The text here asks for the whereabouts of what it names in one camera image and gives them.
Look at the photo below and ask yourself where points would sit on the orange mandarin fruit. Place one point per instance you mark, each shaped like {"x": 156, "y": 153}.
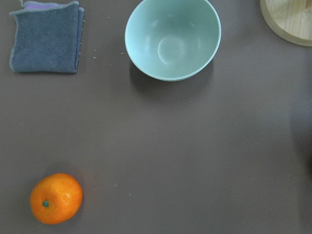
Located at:
{"x": 56, "y": 198}

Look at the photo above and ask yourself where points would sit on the mint green bowl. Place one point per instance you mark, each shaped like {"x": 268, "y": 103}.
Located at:
{"x": 172, "y": 40}

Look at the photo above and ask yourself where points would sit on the grey folded cloth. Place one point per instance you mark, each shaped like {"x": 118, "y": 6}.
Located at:
{"x": 47, "y": 38}

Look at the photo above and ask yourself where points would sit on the wooden cup stand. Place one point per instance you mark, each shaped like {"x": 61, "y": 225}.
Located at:
{"x": 289, "y": 19}

